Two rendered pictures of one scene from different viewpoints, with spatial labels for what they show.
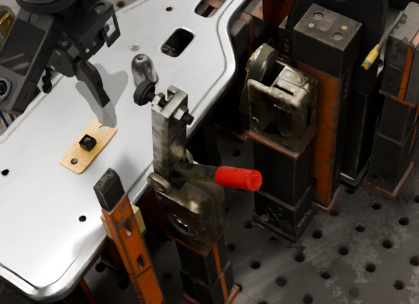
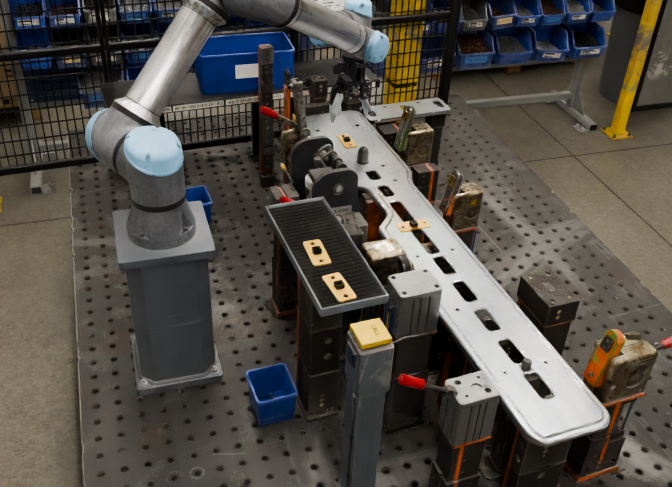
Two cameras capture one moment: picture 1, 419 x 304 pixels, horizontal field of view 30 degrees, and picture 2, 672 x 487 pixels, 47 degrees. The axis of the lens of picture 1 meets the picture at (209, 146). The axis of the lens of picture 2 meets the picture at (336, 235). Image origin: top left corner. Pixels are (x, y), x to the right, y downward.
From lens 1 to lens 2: 228 cm
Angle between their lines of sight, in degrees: 74
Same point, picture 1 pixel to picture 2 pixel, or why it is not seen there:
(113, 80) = (337, 107)
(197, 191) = (288, 133)
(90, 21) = (346, 79)
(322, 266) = (267, 264)
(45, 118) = (371, 138)
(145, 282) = not seen: hidden behind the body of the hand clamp
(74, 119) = (363, 142)
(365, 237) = (264, 282)
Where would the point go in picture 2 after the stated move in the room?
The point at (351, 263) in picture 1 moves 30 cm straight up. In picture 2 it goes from (258, 272) to (256, 184)
